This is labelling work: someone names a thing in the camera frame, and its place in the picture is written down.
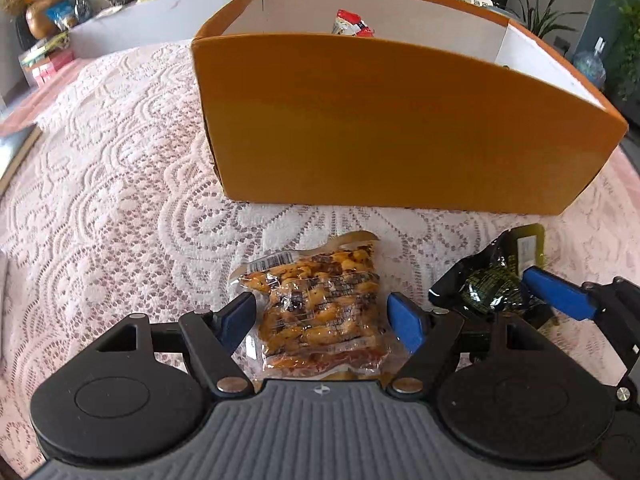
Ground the orange cardboard box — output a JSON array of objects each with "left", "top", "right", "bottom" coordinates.
[{"left": 190, "top": 0, "right": 628, "bottom": 216}]

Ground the trailing vine plant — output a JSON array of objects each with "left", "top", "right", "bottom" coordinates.
[{"left": 607, "top": 0, "right": 640, "bottom": 126}]

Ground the orange gourd vase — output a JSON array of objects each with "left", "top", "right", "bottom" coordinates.
[{"left": 25, "top": 0, "right": 63, "bottom": 38}]

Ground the clear peanut snack packet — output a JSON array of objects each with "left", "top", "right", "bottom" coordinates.
[{"left": 229, "top": 230, "right": 388, "bottom": 378}]

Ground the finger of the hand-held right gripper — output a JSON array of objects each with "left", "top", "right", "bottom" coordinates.
[{"left": 522, "top": 266, "right": 640, "bottom": 403}]

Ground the pink box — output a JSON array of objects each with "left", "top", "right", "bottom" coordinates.
[{"left": 32, "top": 50, "right": 76, "bottom": 86}]

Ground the long-leaf potted plant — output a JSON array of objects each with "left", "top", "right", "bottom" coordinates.
[{"left": 502, "top": 0, "right": 591, "bottom": 41}]

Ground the blue water jug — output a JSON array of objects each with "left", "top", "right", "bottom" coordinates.
[{"left": 572, "top": 37, "right": 608, "bottom": 91}]

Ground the stack of colourful books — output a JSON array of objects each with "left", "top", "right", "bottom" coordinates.
[{"left": 19, "top": 32, "right": 71, "bottom": 66}]

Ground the black notebook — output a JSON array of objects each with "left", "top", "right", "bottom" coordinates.
[{"left": 0, "top": 124, "right": 43, "bottom": 196}]

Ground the white lace tablecloth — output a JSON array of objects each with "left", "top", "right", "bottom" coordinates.
[{"left": 0, "top": 42, "right": 640, "bottom": 476}]

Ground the blue snack bag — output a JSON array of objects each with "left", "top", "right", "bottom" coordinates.
[{"left": 47, "top": 0, "right": 78, "bottom": 28}]

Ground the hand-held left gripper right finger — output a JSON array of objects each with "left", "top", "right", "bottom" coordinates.
[{"left": 386, "top": 291, "right": 548, "bottom": 398}]

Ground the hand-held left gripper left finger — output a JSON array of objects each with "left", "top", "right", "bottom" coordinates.
[{"left": 92, "top": 290, "right": 258, "bottom": 398}]

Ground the red white snack packet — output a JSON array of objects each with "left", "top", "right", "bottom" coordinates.
[{"left": 330, "top": 9, "right": 376, "bottom": 38}]

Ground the dark green snack packet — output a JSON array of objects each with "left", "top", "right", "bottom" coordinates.
[{"left": 429, "top": 224, "right": 556, "bottom": 331}]

